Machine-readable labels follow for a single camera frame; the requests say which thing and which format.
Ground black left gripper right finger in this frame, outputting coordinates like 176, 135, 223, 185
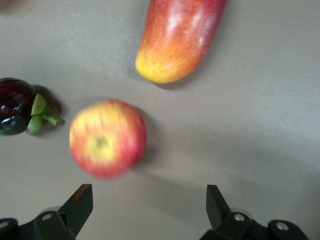
199, 184, 313, 240

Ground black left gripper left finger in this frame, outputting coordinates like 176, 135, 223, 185
0, 184, 94, 240

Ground red yellow apple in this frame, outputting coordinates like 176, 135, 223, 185
69, 99, 148, 180

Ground dark purple mangosteen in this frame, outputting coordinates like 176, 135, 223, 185
0, 77, 61, 136

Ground red orange mango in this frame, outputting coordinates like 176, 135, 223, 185
135, 0, 228, 85

